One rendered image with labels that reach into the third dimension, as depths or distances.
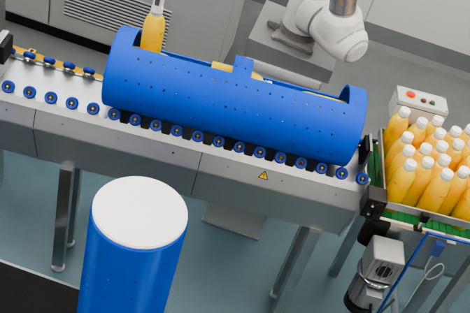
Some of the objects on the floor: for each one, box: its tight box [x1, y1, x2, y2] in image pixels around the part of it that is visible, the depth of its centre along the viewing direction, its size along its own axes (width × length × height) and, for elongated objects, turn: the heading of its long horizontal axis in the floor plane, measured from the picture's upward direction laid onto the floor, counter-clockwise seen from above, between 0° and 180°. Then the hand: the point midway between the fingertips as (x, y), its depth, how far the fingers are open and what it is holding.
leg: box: [51, 165, 75, 272], centre depth 280 cm, size 6×6×63 cm
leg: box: [271, 228, 321, 313], centre depth 285 cm, size 6×6×63 cm
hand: (158, 1), depth 220 cm, fingers closed on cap, 4 cm apart
